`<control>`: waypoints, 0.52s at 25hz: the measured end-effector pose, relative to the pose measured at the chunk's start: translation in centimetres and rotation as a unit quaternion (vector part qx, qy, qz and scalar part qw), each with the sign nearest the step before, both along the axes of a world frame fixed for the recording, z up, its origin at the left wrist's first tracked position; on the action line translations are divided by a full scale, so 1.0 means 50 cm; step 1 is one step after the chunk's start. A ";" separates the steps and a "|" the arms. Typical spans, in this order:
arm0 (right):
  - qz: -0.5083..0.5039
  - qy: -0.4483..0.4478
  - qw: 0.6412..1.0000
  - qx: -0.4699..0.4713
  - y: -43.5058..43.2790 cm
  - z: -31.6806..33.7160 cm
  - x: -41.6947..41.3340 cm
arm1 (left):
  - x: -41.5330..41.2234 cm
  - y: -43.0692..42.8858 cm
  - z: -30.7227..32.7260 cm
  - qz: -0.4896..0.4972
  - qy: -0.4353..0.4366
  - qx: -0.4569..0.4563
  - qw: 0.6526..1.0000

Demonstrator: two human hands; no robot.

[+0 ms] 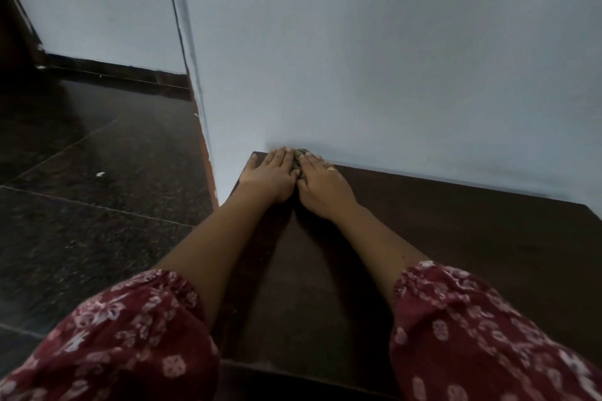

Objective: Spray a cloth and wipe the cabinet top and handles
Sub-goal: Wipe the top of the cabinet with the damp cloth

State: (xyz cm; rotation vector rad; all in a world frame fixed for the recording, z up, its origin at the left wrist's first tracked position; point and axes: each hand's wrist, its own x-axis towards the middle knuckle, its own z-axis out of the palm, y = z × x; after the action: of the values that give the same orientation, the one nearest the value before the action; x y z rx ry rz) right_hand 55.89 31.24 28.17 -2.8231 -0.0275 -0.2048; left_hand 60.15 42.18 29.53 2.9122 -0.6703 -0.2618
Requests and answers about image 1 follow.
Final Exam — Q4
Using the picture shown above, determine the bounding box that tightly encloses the person's left hand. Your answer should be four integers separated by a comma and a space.
237, 147, 302, 207

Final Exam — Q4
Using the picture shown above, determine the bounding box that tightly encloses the dark brown wooden cabinet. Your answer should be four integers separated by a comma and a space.
211, 150, 602, 401

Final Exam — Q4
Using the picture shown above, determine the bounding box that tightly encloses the dark wooden door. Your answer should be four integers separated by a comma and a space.
0, 0, 48, 69

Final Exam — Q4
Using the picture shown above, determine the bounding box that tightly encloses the red floral garment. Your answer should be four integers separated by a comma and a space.
0, 260, 602, 401

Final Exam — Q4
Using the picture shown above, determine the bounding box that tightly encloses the person's right hand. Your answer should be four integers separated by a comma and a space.
296, 151, 361, 224

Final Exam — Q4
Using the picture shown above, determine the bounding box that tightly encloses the checked green cloth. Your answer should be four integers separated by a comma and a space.
291, 148, 311, 176

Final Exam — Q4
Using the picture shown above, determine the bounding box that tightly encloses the person's left forearm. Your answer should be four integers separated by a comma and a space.
155, 194, 293, 327

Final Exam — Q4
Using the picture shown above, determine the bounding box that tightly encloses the person's right forearm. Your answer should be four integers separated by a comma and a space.
336, 207, 431, 308

